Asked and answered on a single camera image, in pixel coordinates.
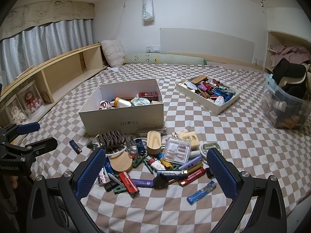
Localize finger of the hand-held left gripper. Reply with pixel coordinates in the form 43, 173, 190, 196
0, 123, 40, 142
0, 137, 58, 160

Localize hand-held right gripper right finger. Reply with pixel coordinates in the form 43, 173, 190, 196
206, 148, 288, 233

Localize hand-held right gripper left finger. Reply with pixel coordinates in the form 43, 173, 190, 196
26, 148, 107, 233

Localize black lighter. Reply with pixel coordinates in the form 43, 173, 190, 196
104, 178, 119, 192

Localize white cardboard shoe box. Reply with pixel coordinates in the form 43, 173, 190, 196
78, 78, 164, 136

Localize pink patterned lighter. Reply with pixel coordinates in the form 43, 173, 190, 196
98, 169, 107, 187

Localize clear display box white plush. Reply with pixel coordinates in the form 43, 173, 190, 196
5, 97, 25, 125

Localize blue metallic lighter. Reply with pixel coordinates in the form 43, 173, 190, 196
104, 156, 114, 175

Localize clear display box red doll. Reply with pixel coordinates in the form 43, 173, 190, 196
17, 81, 45, 119

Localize orange gold lighter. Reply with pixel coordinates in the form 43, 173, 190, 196
185, 164, 204, 175

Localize translucent blue lighter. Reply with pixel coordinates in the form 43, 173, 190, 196
187, 182, 217, 205

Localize small blue lighter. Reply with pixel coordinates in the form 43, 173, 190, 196
69, 140, 83, 154

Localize dark red lighter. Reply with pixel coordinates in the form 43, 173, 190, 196
178, 171, 206, 187

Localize round wooden disc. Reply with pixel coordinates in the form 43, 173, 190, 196
110, 152, 134, 174

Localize lavender lighter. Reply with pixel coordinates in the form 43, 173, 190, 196
178, 156, 203, 170

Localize orange red lighter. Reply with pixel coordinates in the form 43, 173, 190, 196
119, 171, 140, 195

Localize checkered bed sheet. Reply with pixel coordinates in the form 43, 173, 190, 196
0, 63, 311, 233

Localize dark blue printed lighter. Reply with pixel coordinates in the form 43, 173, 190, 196
157, 170, 188, 179

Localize clear plastic case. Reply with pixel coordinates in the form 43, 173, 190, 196
162, 136, 190, 163

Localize purple lighter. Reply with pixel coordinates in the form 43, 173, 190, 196
131, 178, 156, 188

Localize black clip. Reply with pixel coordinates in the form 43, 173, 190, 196
153, 174, 170, 189

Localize wooden bedside shelf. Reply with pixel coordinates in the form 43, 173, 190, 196
0, 43, 107, 127

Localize shallow white box lid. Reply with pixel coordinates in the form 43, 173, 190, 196
176, 75, 241, 115

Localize white lighter red cap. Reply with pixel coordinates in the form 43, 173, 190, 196
147, 158, 166, 171

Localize white pink scissors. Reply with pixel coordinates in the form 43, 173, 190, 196
98, 99, 113, 110

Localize wooden oval box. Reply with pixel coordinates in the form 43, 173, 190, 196
146, 130, 162, 155

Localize white bottle orange cap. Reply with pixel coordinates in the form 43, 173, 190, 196
114, 97, 133, 107

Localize clear plastic storage bin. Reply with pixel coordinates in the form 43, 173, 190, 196
261, 74, 311, 130

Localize floral round pouch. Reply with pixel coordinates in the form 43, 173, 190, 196
130, 98, 150, 106

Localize grey curtain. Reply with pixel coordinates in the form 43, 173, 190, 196
0, 19, 95, 83

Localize red cigarette pack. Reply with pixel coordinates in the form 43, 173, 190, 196
139, 91, 159, 102

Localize white fluffy pillow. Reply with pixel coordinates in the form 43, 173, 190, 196
101, 39, 125, 68

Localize beige printed valance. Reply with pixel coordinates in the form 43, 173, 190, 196
0, 0, 95, 40

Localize black bag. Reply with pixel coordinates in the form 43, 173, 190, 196
272, 58, 308, 100

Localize green bolster pillow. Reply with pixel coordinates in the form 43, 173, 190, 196
124, 53, 208, 66

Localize pink clothes pile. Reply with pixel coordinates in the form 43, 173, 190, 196
270, 45, 311, 71

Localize wooden open cabinet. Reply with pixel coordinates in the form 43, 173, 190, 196
264, 30, 311, 74

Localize white hanging bag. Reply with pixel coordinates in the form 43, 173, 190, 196
142, 0, 155, 26

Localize white cable ring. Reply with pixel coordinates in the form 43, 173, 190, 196
106, 145, 127, 159

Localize brown coiled hair tie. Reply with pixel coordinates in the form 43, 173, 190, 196
96, 129, 125, 150

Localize white wall panel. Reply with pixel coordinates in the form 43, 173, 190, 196
160, 28, 255, 63

